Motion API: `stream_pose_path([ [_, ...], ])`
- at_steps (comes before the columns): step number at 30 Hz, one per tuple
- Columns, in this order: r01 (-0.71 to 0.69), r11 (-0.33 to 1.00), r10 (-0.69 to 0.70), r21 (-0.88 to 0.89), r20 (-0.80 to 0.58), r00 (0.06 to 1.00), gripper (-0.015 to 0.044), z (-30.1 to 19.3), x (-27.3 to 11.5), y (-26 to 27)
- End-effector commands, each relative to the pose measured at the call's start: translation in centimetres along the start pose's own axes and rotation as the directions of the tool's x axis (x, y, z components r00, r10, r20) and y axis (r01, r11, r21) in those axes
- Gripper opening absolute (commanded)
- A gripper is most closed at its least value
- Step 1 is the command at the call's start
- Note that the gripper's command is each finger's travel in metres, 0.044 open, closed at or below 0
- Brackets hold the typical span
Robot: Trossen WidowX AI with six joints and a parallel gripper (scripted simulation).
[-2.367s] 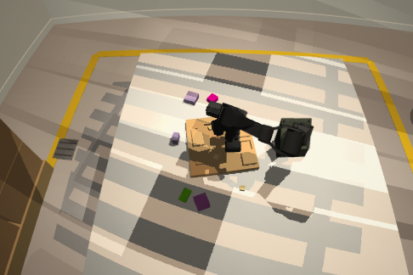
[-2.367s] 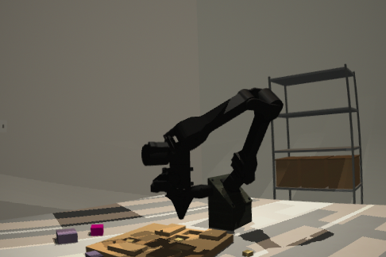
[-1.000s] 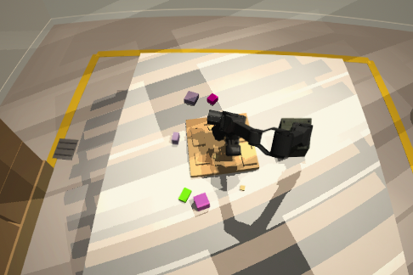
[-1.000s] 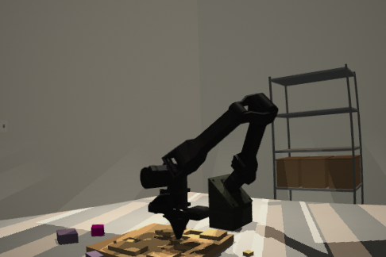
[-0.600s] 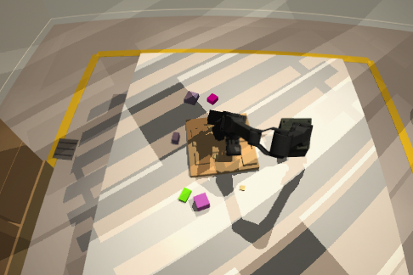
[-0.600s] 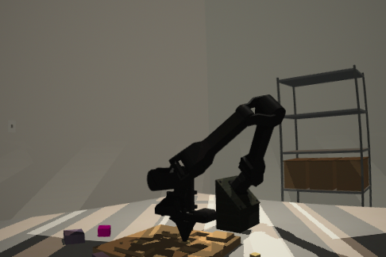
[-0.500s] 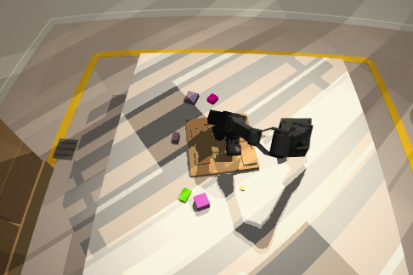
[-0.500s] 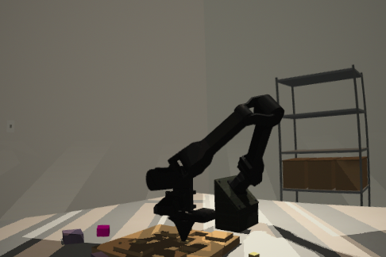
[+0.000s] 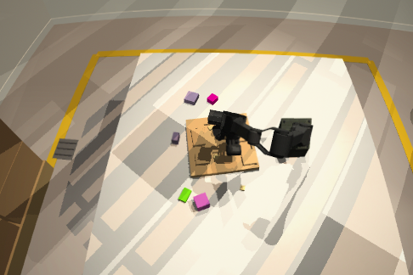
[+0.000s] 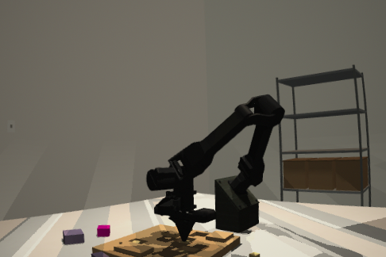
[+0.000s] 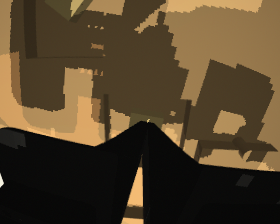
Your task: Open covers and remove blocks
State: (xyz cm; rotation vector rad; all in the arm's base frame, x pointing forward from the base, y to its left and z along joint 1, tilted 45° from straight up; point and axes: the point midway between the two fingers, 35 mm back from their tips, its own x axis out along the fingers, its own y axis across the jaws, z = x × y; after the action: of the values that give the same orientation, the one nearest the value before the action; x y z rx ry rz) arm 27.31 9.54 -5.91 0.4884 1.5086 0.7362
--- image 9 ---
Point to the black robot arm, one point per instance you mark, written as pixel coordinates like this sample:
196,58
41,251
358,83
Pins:
228,123

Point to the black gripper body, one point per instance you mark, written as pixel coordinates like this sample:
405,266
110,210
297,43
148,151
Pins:
233,148

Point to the pink cube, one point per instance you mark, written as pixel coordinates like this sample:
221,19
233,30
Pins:
201,201

